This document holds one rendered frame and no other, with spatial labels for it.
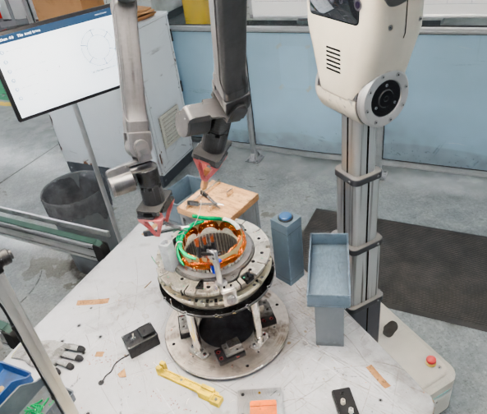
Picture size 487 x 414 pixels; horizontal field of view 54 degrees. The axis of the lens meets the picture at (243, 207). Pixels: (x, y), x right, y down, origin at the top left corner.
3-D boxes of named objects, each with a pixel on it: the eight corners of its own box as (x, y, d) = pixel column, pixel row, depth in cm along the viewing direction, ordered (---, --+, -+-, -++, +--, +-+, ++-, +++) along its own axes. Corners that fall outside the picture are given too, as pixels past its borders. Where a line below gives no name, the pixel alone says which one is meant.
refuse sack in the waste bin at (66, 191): (45, 246, 294) (25, 200, 275) (87, 211, 322) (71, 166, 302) (94, 259, 279) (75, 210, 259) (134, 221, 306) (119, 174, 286)
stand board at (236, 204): (177, 213, 161) (176, 207, 159) (213, 185, 173) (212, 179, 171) (224, 230, 150) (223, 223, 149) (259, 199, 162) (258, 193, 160)
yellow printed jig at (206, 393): (155, 376, 140) (153, 369, 138) (163, 367, 142) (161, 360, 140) (218, 409, 129) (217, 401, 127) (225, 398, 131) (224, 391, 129)
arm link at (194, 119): (250, 107, 101) (232, 75, 103) (204, 114, 94) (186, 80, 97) (230, 140, 110) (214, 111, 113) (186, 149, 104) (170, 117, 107)
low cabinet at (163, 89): (199, 156, 412) (172, 9, 344) (164, 190, 373) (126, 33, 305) (106, 144, 454) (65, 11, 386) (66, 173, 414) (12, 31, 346)
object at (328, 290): (349, 368, 135) (351, 296, 118) (310, 366, 137) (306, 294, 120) (347, 302, 154) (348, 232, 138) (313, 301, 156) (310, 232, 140)
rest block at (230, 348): (221, 347, 141) (220, 342, 140) (238, 340, 143) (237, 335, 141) (227, 357, 138) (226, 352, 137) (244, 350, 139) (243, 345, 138)
